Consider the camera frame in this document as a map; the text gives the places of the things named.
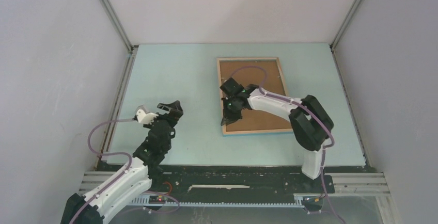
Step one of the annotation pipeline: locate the brown cardboard backing board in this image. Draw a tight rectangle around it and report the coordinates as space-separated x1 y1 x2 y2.
217 57 292 136

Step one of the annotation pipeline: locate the wooden picture frame with glass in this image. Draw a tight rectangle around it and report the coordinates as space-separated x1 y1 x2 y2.
217 57 292 135

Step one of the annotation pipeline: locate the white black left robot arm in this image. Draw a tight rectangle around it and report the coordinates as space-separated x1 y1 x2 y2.
61 101 183 223

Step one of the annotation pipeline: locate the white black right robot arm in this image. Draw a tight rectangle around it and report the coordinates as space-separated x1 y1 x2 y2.
220 77 335 192

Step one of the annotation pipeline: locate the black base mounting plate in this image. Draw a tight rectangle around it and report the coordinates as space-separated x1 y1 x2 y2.
151 165 335 204

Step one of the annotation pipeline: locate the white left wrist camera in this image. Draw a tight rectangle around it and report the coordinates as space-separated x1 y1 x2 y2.
133 105 159 125

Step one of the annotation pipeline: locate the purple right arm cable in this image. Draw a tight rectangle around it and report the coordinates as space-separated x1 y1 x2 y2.
230 66 346 223

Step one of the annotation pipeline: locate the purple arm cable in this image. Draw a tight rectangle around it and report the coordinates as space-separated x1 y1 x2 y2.
68 118 180 224
230 66 346 223

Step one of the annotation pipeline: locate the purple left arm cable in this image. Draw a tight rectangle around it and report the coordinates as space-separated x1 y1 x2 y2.
68 118 180 224

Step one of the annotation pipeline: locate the left aluminium corner post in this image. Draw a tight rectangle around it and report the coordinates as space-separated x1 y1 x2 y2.
99 0 134 53

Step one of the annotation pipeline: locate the aluminium corner post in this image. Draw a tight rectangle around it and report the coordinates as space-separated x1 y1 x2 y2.
330 0 363 52
99 0 134 53

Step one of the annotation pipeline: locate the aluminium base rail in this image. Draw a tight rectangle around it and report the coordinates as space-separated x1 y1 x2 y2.
79 171 392 210

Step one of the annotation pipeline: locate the right aluminium corner post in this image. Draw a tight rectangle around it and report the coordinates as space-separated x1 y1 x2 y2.
330 0 363 52

